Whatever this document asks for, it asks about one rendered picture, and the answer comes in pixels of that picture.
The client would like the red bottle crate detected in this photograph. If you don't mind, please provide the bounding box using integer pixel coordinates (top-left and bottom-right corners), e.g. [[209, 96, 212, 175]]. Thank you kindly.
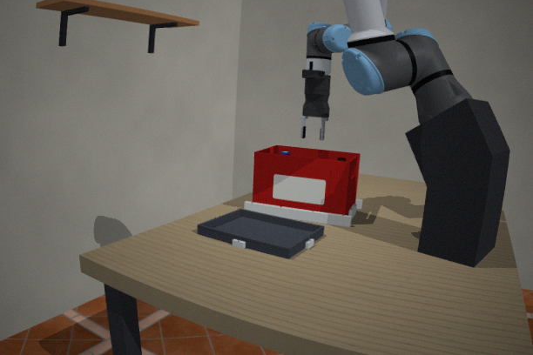
[[253, 145, 359, 216]]

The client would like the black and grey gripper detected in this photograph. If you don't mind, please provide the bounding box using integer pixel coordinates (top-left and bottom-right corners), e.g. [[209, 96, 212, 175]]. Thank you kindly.
[[300, 58, 331, 140]]

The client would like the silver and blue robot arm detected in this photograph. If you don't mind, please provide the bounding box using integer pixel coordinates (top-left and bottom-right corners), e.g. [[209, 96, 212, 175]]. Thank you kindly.
[[307, 0, 473, 124]]

